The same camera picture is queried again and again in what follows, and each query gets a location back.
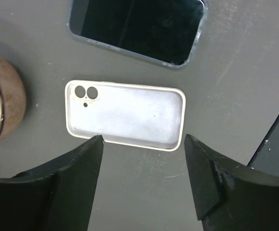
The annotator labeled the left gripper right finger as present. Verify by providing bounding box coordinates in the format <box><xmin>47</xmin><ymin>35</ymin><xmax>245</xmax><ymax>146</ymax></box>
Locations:
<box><xmin>184</xmin><ymin>134</ymin><xmax>279</xmax><ymax>231</ymax></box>

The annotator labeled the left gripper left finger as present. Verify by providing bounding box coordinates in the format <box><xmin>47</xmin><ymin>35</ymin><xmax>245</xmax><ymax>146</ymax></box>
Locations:
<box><xmin>0</xmin><ymin>135</ymin><xmax>104</xmax><ymax>231</ymax></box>

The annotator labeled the cream phone case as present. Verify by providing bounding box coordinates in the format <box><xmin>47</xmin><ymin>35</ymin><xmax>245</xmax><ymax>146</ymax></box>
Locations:
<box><xmin>65</xmin><ymin>80</ymin><xmax>186</xmax><ymax>152</ymax></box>

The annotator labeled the clear phone case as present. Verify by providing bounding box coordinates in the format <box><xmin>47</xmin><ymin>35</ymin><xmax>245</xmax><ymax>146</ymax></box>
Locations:
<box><xmin>66</xmin><ymin>0</ymin><xmax>209</xmax><ymax>69</ymax></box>

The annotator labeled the teal blue phone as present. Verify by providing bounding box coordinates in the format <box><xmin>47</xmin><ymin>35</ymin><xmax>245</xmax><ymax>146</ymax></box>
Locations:
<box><xmin>70</xmin><ymin>0</ymin><xmax>205</xmax><ymax>65</ymax></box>

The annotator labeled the beige brown bowl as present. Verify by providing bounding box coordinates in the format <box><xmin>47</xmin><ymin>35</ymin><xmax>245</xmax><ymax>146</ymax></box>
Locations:
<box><xmin>0</xmin><ymin>56</ymin><xmax>27</xmax><ymax>140</ymax></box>

